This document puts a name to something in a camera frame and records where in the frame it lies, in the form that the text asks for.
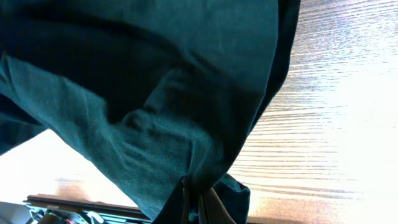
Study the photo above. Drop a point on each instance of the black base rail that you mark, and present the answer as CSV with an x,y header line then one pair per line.
x,y
42,210

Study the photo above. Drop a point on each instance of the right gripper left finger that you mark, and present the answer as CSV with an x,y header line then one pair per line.
x,y
177,208

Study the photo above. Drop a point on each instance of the black shorts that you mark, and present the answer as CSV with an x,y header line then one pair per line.
x,y
148,91

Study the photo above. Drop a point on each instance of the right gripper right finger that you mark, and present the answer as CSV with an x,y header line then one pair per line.
x,y
211,209

